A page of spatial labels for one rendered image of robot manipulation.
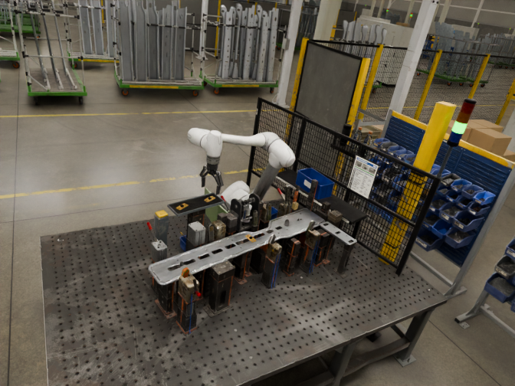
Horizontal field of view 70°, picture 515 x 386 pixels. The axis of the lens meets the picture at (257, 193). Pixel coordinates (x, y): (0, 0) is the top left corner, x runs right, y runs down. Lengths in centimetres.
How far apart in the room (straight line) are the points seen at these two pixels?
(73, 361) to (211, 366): 71
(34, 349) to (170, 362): 137
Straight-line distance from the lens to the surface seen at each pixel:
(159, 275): 222
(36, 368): 321
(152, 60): 930
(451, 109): 272
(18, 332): 347
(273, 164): 275
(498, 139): 657
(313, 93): 504
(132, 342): 230
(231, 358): 223
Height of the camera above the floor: 249
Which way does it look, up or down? 29 degrees down
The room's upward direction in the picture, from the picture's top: 9 degrees clockwise
